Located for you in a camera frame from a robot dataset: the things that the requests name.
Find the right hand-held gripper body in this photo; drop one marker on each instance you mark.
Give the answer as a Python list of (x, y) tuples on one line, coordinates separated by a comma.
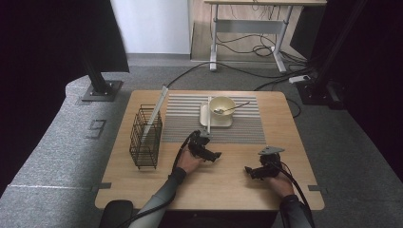
[(272, 160)]

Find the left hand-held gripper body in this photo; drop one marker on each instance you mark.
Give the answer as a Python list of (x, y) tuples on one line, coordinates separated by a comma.
[(198, 144)]

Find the white stick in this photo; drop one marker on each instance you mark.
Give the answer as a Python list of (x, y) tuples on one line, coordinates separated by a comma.
[(209, 117), (158, 107)]

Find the cream square plate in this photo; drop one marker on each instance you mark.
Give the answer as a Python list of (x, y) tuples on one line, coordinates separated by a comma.
[(221, 123)]

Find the person's left hand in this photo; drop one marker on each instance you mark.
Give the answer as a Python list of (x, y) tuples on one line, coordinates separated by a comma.
[(187, 163)]

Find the person's right hand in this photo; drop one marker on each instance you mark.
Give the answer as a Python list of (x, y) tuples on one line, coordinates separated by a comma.
[(283, 186)]

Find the grey striped placemat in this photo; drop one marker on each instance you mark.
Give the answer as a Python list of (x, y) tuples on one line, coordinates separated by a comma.
[(183, 133)]

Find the cream bowl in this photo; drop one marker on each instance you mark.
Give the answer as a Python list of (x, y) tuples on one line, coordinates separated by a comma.
[(223, 103)]

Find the metal spoon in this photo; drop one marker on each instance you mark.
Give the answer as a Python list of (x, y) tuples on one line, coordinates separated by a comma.
[(234, 107)]

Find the black metal stand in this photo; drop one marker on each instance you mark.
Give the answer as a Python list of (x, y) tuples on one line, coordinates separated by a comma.
[(101, 91), (320, 91)]

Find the white power strip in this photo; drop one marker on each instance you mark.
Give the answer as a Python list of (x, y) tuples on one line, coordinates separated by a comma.
[(299, 79)]

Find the black padded chair part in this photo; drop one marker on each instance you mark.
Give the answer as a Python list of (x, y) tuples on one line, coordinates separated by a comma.
[(115, 213)]

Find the black curtain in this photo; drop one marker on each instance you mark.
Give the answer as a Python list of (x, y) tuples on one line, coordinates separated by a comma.
[(41, 63), (374, 79)]

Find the white frame desk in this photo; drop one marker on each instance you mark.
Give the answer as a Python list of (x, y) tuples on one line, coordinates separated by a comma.
[(250, 27)]

